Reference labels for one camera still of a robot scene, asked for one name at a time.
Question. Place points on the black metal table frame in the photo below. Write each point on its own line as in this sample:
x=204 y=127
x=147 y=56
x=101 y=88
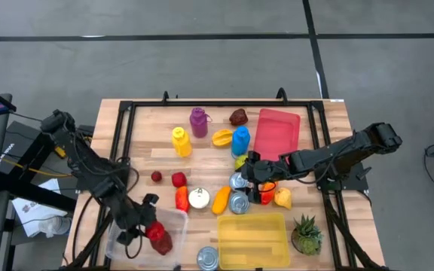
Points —
x=220 y=104

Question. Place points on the red toy pepper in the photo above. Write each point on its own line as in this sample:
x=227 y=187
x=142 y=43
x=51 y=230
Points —
x=182 y=198

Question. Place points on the yellow plastic container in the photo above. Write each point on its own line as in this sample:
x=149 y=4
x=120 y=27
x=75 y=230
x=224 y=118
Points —
x=253 y=241

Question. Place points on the dark red toy fruit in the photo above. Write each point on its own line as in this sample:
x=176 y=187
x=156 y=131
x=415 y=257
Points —
x=163 y=245
x=238 y=117

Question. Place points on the potted green succulent plant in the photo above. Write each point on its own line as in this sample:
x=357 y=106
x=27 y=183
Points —
x=307 y=237

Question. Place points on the clear plastic container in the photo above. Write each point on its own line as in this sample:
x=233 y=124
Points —
x=173 y=222

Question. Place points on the blue plastic bottle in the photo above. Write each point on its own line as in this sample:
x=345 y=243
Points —
x=240 y=141

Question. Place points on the green toy apple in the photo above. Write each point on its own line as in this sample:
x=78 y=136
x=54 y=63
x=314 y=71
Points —
x=239 y=162

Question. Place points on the black stand frame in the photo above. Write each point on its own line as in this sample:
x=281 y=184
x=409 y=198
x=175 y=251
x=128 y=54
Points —
x=36 y=193

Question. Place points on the small red toy cherry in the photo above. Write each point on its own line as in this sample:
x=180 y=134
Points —
x=156 y=176

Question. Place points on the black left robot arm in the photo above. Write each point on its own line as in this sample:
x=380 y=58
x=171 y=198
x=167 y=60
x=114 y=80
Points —
x=104 y=184

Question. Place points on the yellow plastic bottle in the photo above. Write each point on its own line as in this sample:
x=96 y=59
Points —
x=182 y=145

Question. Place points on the silver tin can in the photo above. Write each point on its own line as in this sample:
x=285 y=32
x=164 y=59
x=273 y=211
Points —
x=236 y=182
x=239 y=203

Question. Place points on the yellow lemon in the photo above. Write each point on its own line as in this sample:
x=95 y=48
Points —
x=283 y=198

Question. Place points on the black case with lettering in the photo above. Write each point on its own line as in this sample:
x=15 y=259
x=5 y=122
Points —
x=17 y=139

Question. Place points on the green labelled tin can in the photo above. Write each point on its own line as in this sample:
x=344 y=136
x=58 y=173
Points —
x=207 y=259

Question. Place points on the yellow toy starfruit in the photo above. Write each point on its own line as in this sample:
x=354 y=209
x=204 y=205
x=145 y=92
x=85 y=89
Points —
x=222 y=138

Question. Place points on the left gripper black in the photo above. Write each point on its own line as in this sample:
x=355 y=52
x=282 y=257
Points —
x=138 y=220

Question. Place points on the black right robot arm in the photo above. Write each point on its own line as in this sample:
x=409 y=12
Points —
x=334 y=158

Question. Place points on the orange toy pepper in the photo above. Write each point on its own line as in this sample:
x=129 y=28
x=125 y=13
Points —
x=269 y=196

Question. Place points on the white paper sheets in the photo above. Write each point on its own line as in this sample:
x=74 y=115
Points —
x=32 y=211

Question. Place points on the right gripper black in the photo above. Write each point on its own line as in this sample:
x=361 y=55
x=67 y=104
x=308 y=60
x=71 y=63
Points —
x=273 y=167

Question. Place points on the purple plastic bottle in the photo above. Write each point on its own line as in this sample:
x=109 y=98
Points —
x=199 y=126

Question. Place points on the red plastic tray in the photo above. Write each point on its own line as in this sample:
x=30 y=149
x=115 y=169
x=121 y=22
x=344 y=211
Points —
x=277 y=131

